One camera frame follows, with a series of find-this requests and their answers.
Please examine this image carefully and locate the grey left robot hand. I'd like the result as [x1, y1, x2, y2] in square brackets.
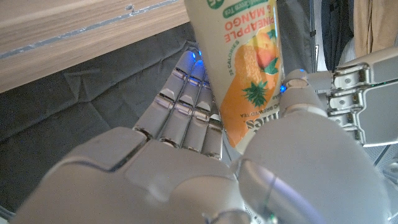
[306, 46, 398, 147]

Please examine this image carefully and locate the black backdrop curtain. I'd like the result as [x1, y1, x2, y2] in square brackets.
[0, 0, 317, 215]

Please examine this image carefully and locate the pineapple mango tea bottle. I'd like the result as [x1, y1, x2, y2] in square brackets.
[183, 0, 285, 155]

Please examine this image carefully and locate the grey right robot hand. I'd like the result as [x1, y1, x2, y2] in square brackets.
[12, 49, 392, 224]

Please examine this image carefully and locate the dark navy fabric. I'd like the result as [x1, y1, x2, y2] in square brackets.
[321, 0, 354, 71]

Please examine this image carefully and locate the tan fabric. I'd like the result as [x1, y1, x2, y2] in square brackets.
[353, 0, 398, 58]

